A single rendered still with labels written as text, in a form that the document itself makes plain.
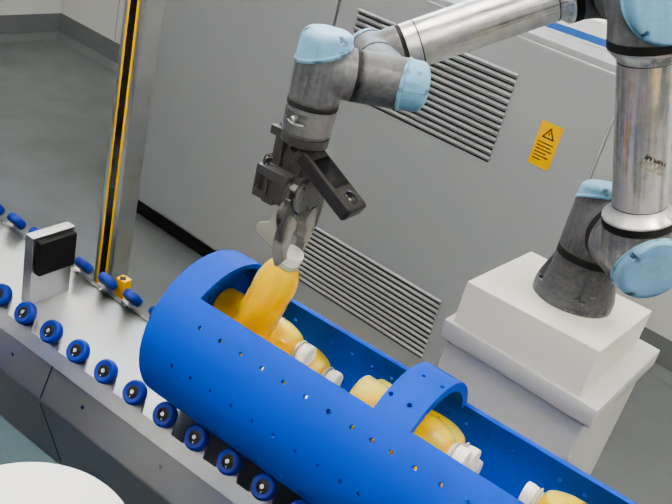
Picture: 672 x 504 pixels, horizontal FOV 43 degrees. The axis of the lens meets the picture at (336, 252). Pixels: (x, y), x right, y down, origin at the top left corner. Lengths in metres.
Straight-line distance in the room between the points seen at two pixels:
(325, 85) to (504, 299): 0.57
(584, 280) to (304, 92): 0.65
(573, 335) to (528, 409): 0.18
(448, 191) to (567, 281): 1.43
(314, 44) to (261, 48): 2.23
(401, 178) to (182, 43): 1.19
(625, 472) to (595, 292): 1.95
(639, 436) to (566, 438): 2.13
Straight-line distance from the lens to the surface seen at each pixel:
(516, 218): 2.86
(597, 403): 1.56
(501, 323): 1.57
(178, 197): 3.90
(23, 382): 1.76
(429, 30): 1.35
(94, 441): 1.65
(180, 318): 1.39
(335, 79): 1.20
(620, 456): 3.56
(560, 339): 1.53
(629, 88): 1.35
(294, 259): 1.32
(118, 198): 2.07
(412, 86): 1.22
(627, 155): 1.38
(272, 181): 1.28
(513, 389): 1.61
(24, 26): 6.46
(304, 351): 1.45
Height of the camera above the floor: 1.95
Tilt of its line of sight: 28 degrees down
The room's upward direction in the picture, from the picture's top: 15 degrees clockwise
